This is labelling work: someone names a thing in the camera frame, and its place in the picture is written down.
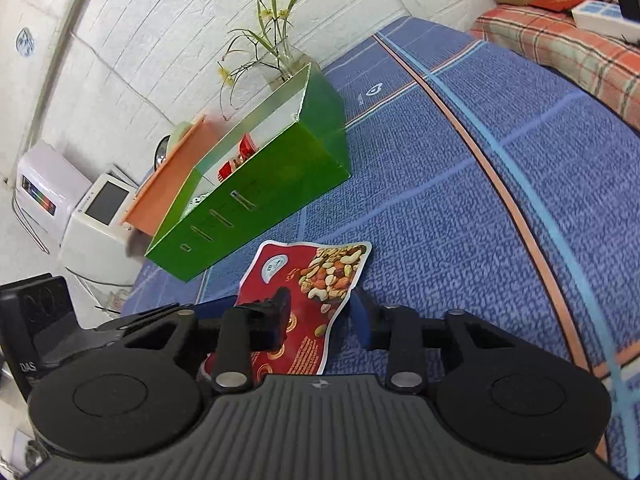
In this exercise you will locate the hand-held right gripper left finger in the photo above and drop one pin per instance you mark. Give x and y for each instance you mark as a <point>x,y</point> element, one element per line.
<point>283,320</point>

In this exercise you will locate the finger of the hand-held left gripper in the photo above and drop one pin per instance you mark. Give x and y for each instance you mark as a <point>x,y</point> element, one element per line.
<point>130,316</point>

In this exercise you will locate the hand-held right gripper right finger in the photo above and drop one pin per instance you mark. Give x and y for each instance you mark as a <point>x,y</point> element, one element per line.
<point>361,321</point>

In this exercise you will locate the red nut packet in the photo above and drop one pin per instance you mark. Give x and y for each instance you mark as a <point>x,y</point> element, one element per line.
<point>310,280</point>

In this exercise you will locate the green cardboard box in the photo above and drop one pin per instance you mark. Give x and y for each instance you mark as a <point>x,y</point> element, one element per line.
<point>260,200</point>

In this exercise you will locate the white machine with screen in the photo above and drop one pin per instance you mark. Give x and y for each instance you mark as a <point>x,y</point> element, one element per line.
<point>85,240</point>

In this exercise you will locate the orange plastic basin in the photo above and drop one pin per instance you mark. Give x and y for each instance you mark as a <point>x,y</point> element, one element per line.
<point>170,185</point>

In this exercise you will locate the blue patterned blanket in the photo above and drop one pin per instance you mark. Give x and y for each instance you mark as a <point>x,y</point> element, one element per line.
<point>450,210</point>

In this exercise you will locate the small red snack packet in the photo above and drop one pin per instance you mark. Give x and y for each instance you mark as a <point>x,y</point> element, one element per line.
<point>247,146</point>
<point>231,167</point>

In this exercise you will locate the metal bowl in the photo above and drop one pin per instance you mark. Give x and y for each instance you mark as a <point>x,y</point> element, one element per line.
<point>162,152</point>

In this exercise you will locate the pale green bowl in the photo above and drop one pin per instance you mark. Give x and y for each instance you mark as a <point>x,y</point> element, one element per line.
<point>180,132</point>

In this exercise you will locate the glass vase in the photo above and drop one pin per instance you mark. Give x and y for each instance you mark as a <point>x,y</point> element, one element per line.
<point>290,65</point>

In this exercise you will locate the yellow flowering plant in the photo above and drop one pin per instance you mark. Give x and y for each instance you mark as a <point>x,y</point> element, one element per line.
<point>260,45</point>

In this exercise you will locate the plaid cloth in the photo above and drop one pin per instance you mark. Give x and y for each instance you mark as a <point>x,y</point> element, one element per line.
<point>565,45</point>

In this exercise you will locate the white and blue box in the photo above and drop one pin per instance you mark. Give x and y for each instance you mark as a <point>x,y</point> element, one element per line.
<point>600,17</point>

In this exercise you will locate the white wall appliance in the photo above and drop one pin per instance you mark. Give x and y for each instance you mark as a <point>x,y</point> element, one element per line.
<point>45,185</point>

